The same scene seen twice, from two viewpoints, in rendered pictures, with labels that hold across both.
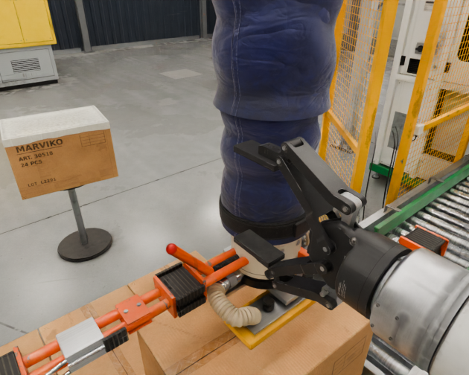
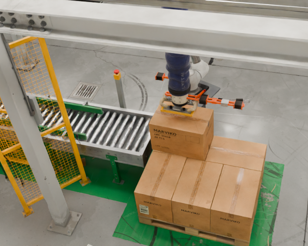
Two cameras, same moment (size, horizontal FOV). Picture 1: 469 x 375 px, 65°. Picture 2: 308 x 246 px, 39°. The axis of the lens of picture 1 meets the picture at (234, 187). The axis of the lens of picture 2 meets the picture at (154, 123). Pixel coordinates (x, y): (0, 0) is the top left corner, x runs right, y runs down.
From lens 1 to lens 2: 440 cm
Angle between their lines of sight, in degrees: 87
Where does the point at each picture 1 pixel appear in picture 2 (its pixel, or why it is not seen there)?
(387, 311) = not seen: hidden behind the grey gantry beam
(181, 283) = (203, 97)
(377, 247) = not seen: hidden behind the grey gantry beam
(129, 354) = (195, 176)
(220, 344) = (193, 118)
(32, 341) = (214, 205)
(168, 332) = (199, 128)
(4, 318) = not seen: outside the picture
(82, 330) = (224, 101)
